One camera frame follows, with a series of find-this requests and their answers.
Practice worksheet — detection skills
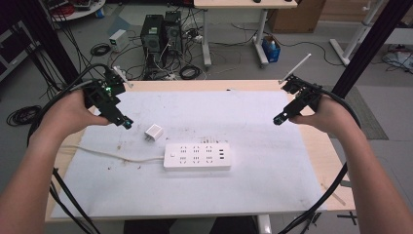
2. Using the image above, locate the small white box device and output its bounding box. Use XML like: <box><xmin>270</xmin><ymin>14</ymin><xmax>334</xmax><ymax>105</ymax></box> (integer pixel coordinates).
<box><xmin>108</xmin><ymin>28</ymin><xmax>130</xmax><ymax>53</ymax></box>

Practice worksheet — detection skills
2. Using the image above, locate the round white table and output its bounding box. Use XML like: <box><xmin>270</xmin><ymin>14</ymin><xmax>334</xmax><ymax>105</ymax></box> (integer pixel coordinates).
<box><xmin>41</xmin><ymin>0</ymin><xmax>107</xmax><ymax>22</ymax></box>

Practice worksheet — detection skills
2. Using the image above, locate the black metal frame post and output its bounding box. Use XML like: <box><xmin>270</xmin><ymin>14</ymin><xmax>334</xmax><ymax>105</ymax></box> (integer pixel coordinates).
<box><xmin>14</xmin><ymin>0</ymin><xmax>80</xmax><ymax>86</ymax></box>
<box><xmin>330</xmin><ymin>0</ymin><xmax>413</xmax><ymax>99</ymax></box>

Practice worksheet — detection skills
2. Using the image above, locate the white table mat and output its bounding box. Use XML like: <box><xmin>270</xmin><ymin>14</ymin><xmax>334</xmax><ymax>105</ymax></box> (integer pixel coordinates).
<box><xmin>51</xmin><ymin>90</ymin><xmax>327</xmax><ymax>219</ymax></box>

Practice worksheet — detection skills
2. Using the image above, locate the white power strip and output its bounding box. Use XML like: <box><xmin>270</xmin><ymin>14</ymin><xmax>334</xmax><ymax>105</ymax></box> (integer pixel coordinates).
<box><xmin>163</xmin><ymin>141</ymin><xmax>233</xmax><ymax>173</ymax></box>

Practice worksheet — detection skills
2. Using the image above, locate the person's left hand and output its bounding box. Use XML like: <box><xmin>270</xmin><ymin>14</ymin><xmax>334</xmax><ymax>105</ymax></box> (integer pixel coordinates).
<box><xmin>38</xmin><ymin>89</ymin><xmax>111</xmax><ymax>139</ymax></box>

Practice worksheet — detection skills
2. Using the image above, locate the blue storage box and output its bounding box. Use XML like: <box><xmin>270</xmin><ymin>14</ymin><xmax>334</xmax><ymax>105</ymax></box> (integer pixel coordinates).
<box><xmin>261</xmin><ymin>35</ymin><xmax>282</xmax><ymax>63</ymax></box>

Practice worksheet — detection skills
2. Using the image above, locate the white antenna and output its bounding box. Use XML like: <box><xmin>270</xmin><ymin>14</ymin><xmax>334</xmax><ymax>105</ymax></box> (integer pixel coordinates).
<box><xmin>278</xmin><ymin>53</ymin><xmax>313</xmax><ymax>85</ymax></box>
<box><xmin>112</xmin><ymin>65</ymin><xmax>134</xmax><ymax>89</ymax></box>

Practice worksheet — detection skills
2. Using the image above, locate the white-legged wooden desk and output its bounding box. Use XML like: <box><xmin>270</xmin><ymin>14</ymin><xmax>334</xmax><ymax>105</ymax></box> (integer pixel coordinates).
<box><xmin>193</xmin><ymin>0</ymin><xmax>299</xmax><ymax>68</ymax></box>

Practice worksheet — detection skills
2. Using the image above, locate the brown cardboard box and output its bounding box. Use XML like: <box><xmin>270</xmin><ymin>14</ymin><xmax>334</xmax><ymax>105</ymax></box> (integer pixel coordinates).
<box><xmin>267</xmin><ymin>0</ymin><xmax>327</xmax><ymax>34</ymax></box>

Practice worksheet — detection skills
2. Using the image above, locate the white power strip cable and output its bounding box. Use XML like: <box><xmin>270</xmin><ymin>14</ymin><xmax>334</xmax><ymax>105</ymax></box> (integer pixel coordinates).
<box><xmin>59</xmin><ymin>144</ymin><xmax>166</xmax><ymax>164</ymax></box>

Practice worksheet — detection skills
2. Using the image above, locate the person's right hand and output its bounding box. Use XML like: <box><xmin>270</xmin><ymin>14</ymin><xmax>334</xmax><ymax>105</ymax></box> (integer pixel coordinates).
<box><xmin>288</xmin><ymin>95</ymin><xmax>362</xmax><ymax>140</ymax></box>

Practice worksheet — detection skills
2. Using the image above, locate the white metal stand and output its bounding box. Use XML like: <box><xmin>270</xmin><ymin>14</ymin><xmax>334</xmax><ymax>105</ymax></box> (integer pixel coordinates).
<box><xmin>328</xmin><ymin>0</ymin><xmax>386</xmax><ymax>67</ymax></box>

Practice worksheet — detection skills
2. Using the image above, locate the white charger plug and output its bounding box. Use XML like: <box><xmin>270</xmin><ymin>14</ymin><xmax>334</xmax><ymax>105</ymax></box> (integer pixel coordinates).
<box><xmin>143</xmin><ymin>123</ymin><xmax>165</xmax><ymax>143</ymax></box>

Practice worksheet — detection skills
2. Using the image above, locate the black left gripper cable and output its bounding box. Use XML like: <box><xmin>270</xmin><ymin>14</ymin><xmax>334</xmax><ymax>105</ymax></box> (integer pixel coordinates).
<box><xmin>26</xmin><ymin>62</ymin><xmax>110</xmax><ymax>147</ymax></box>

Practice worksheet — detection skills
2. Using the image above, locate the black computer tower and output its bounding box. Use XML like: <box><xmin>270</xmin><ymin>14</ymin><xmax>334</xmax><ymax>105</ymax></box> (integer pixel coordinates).
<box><xmin>139</xmin><ymin>14</ymin><xmax>166</xmax><ymax>67</ymax></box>
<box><xmin>163</xmin><ymin>10</ymin><xmax>183</xmax><ymax>57</ymax></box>

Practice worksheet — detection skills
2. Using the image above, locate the white table leg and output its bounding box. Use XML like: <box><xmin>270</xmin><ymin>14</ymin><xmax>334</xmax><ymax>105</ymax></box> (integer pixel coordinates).
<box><xmin>256</xmin><ymin>214</ymin><xmax>273</xmax><ymax>234</ymax></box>

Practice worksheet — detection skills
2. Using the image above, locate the grey floor mat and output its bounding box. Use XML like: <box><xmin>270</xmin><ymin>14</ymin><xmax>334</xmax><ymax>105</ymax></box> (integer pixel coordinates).
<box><xmin>322</xmin><ymin>85</ymin><xmax>390</xmax><ymax>141</ymax></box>

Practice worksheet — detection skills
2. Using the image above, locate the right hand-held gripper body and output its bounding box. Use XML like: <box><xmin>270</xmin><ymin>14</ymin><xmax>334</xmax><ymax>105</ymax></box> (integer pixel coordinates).
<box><xmin>281</xmin><ymin>74</ymin><xmax>324</xmax><ymax>119</ymax></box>

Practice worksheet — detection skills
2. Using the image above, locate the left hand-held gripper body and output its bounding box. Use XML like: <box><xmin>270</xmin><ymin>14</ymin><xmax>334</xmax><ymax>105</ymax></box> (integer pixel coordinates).
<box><xmin>82</xmin><ymin>66</ymin><xmax>127</xmax><ymax>122</ymax></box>

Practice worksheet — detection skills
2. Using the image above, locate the coiled black cable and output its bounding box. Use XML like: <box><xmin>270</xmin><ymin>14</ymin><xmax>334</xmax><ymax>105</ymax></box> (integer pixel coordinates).
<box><xmin>6</xmin><ymin>104</ymin><xmax>43</xmax><ymax>128</ymax></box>
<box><xmin>90</xmin><ymin>42</ymin><xmax>112</xmax><ymax>58</ymax></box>
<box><xmin>178</xmin><ymin>64</ymin><xmax>203</xmax><ymax>81</ymax></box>

